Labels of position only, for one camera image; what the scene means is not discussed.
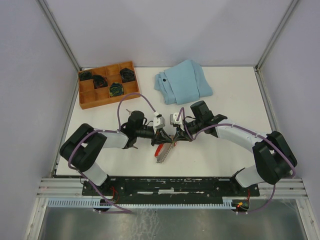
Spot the black rolled belt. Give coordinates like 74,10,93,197
109,82,124,98
78,70,93,82
119,67,136,83
92,74,108,89

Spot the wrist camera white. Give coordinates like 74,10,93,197
169,112,185,131
152,111,166,131

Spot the black rolled belt front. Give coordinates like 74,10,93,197
109,82,124,98

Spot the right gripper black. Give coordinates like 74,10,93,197
173,118,203,142

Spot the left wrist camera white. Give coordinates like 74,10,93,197
152,111,166,131

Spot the black rolled belt right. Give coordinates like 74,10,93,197
119,67,136,83

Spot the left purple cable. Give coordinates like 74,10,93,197
67,92,161,215

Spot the light blue folded cloth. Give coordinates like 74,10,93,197
154,59,213,105

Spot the aluminium frame post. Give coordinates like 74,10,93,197
255,0,301,71
36,0,81,71

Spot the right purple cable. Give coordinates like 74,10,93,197
174,107,298,215

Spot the black rolled belt far left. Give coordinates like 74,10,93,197
78,70,93,82

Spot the red handled metal keyring holder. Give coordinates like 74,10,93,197
154,141,177,164

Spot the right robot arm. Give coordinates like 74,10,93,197
170,100,298,196

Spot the white slotted cable duct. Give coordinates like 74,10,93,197
47,197,236,210

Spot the left aluminium frame post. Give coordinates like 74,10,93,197
36,0,81,71

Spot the black rolled belt middle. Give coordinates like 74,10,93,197
92,74,108,89

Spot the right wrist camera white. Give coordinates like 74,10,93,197
169,112,185,131

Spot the purple cable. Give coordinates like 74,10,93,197
67,92,161,215
174,107,298,215

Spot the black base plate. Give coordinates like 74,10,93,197
97,176,260,204

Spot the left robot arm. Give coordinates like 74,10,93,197
59,110,173,195

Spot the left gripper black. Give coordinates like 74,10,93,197
135,125,172,146

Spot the right aluminium frame post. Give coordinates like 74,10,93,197
255,0,301,71

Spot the wooden compartment tray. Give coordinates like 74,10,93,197
78,61,140,110

